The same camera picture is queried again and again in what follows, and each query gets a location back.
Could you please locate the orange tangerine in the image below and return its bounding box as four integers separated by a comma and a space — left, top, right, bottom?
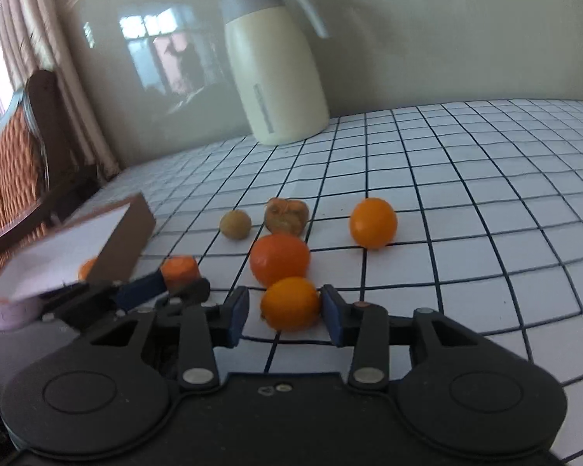
348, 198, 398, 250
77, 257, 96, 281
260, 276, 321, 332
160, 256, 201, 291
250, 233, 311, 287

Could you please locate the checkered white tablecloth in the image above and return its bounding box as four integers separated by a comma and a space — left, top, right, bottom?
84, 99, 583, 465

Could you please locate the wooden wicker sofa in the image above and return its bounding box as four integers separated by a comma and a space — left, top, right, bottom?
0, 70, 99, 267

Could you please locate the beige curtain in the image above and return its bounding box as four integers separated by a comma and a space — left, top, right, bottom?
0, 0, 120, 178

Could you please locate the shrivelled orange fruit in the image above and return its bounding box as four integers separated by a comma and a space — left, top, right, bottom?
264, 198, 309, 237

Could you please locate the small brown kiwi fruit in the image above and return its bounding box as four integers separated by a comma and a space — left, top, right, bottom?
219, 209, 251, 241

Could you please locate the person left hand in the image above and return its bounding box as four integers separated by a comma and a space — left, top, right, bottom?
0, 297, 44, 332

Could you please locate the white cardboard box tray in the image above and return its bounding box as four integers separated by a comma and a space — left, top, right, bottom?
0, 194, 155, 305

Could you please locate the cream thermos jug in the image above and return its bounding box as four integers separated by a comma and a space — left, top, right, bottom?
220, 0, 330, 145

